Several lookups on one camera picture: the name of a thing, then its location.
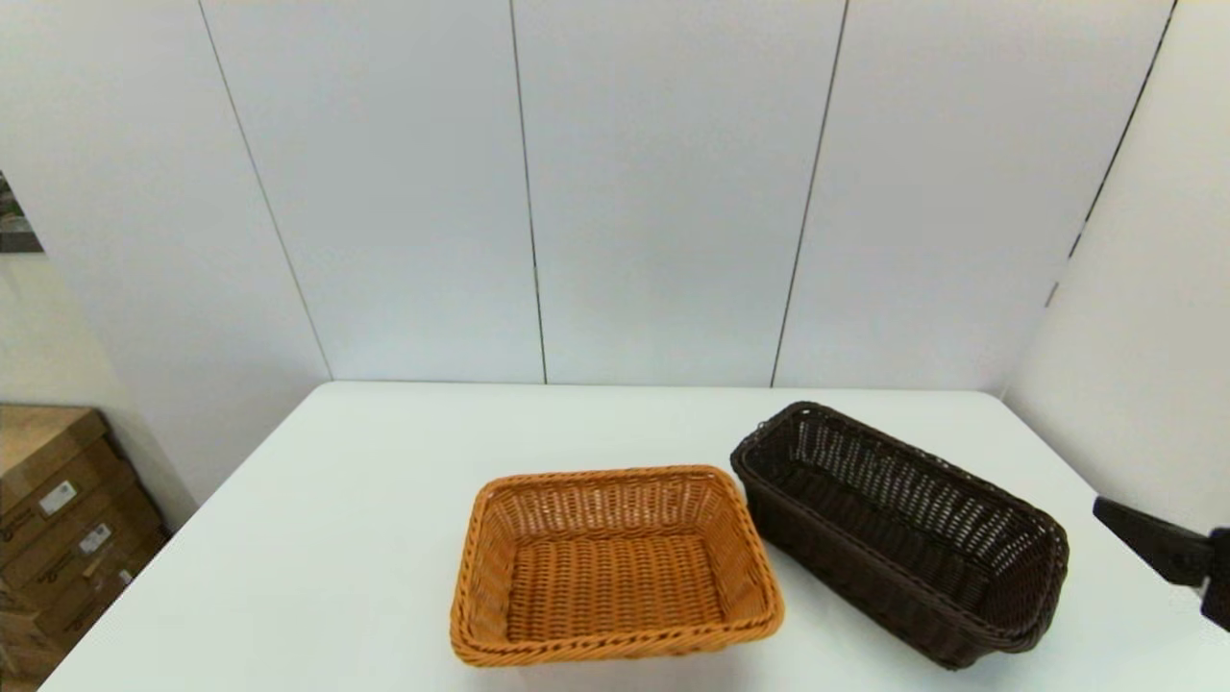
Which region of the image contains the orange wicker basket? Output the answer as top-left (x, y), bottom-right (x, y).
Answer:
top-left (449, 465), bottom-right (786, 668)

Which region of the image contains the brown cardboard box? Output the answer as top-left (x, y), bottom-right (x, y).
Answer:
top-left (0, 607), bottom-right (70, 687)
top-left (0, 404), bottom-right (131, 563)
top-left (0, 481), bottom-right (164, 611)
top-left (38, 529), bottom-right (174, 655)

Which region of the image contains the dark wall picture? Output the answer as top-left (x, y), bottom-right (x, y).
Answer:
top-left (0, 171), bottom-right (44, 254)

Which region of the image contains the dark brown wicker basket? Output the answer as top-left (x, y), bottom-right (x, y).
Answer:
top-left (729, 402), bottom-right (1070, 671)

